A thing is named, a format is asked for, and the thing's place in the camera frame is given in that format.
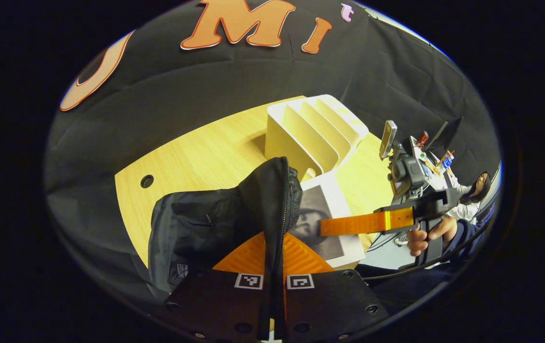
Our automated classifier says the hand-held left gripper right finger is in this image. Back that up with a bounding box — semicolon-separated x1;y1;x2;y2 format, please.
275;232;391;343

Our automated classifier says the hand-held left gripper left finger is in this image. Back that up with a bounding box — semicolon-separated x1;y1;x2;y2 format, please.
163;232;273;343

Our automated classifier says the grey portrait cover book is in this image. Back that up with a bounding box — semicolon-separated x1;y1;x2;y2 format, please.
288;171;367;269

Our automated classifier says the white bookshelf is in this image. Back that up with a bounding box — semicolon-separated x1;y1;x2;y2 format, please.
265;94;370;182

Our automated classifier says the cluttered white desk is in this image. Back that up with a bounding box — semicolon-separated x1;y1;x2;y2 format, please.
415;131;463;191

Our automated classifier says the dark monitor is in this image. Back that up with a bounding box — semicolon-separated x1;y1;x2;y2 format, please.
427;117;463;153

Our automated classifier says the black schoolbag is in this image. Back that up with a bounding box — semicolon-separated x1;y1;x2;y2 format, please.
147;156;304;295

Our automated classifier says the black backdrop cloth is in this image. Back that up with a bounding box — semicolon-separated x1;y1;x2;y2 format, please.
46;0;502;305

